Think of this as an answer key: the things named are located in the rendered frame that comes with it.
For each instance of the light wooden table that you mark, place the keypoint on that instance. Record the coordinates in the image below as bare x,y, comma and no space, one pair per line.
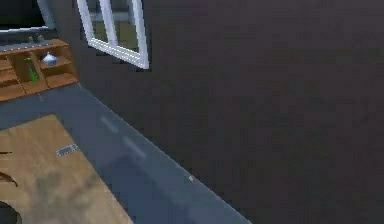
50,180

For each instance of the white framed window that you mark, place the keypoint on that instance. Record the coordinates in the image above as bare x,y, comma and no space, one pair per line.
115,50

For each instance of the grey remote control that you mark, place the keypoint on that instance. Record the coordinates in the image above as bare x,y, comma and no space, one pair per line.
66,150

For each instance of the black television set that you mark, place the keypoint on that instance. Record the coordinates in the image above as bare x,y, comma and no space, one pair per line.
16,13

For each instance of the brown wooden shelf unit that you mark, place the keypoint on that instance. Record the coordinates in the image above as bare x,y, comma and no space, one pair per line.
56,78

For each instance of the black round object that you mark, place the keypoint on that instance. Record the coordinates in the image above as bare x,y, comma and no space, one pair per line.
8,215

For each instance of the green bottle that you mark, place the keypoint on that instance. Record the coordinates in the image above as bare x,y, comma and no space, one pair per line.
32,71

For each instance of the pale blue round vase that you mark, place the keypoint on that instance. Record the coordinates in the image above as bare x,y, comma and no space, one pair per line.
49,60

